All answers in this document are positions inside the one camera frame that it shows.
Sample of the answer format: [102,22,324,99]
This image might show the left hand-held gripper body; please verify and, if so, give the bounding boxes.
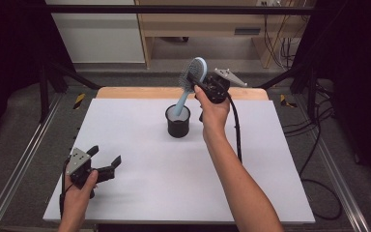
[65,147,116,190]

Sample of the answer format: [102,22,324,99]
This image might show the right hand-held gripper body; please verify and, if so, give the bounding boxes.
[202,68,249,105]

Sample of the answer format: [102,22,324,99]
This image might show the light blue hairbrush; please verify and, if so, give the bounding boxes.
[172,56,209,118]

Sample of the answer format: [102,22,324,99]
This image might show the black mesh cup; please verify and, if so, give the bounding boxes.
[164,103,192,139]

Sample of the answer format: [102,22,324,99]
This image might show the person's right hand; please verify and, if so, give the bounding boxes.
[193,85,232,141]

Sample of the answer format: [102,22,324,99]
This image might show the person's left hand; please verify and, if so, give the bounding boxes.
[62,169,100,211]

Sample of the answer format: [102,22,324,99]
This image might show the yellow black tape marker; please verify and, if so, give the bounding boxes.
[279,93,298,109]
[72,92,87,111]

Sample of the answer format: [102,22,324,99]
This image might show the white table mat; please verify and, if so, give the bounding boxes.
[43,98,316,224]

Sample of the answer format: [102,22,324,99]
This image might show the wooden desk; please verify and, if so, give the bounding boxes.
[134,0,307,70]

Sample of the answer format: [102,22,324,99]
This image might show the white cabinet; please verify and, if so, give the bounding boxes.
[43,0,146,65]

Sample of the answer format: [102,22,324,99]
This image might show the black curtain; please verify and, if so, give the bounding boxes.
[292,0,371,188]
[0,0,75,149]

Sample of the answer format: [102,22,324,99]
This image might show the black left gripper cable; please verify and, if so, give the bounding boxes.
[58,157,71,220]

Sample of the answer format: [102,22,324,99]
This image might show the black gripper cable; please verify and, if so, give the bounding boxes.
[58,157,71,220]
[226,95,343,221]

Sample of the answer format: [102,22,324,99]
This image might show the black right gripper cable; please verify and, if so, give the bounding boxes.
[226,95,343,221]

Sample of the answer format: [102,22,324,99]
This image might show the aluminium floor rail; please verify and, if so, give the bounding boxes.
[293,96,371,232]
[0,92,63,232]

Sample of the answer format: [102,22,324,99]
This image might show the black frame stand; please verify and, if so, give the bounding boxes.
[256,62,319,124]
[39,62,101,124]

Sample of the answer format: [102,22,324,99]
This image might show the black horizontal frame bar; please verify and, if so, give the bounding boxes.
[43,4,317,15]

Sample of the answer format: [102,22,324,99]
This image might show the hanging cables under desk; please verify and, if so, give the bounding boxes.
[262,14,301,71]

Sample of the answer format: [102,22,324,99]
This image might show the bundle of black floor cables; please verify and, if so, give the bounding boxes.
[282,78,336,170]

